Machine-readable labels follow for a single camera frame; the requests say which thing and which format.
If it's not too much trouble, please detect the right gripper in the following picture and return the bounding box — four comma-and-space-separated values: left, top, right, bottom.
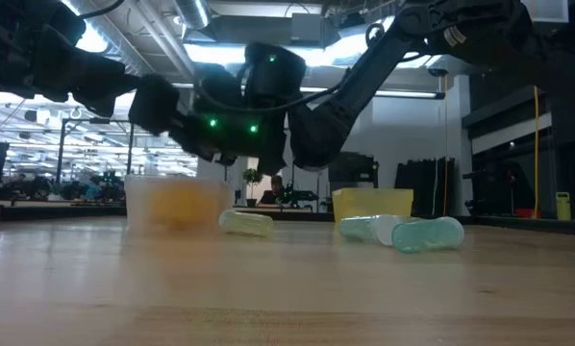
128, 63, 288, 177

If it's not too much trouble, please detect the potted green plant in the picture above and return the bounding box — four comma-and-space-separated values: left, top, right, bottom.
242, 167, 264, 209

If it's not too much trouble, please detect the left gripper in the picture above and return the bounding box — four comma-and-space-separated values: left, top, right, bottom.
8, 0, 142, 119

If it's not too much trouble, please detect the green container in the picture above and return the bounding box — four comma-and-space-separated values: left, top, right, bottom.
555, 191, 571, 222

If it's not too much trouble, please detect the silver ventilation duct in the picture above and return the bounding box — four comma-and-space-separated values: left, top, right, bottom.
174, 0, 212, 31

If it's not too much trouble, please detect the yellow hanging cable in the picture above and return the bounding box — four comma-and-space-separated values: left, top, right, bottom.
529, 86, 541, 218

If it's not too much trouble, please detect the clear plastic bin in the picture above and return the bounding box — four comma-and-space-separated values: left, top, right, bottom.
122, 174, 237, 235

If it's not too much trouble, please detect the teal pill bottle white cap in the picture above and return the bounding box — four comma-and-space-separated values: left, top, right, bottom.
337, 213, 404, 247

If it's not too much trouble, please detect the long ceiling light strip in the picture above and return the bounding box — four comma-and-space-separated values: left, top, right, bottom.
171, 81, 446, 101

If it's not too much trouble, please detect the yellow plastic bin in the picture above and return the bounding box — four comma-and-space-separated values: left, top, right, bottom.
332, 187, 414, 226

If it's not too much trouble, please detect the black monitor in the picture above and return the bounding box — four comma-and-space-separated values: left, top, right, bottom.
328, 153, 380, 189

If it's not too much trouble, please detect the black metal frame stand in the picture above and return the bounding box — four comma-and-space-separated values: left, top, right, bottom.
56, 117, 136, 186

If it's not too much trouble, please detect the person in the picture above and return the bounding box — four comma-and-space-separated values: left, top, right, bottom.
259, 174, 286, 207

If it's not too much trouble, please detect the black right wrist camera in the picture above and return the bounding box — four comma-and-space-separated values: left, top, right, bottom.
243, 42, 308, 114

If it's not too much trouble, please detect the large orange pill bottle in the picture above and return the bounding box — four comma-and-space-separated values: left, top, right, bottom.
169, 185, 217, 230

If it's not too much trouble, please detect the pale yellow-green pill bottle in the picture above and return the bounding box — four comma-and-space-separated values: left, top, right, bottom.
218, 209, 275, 238

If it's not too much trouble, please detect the black curtain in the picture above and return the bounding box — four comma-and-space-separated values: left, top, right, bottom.
394, 157, 457, 217

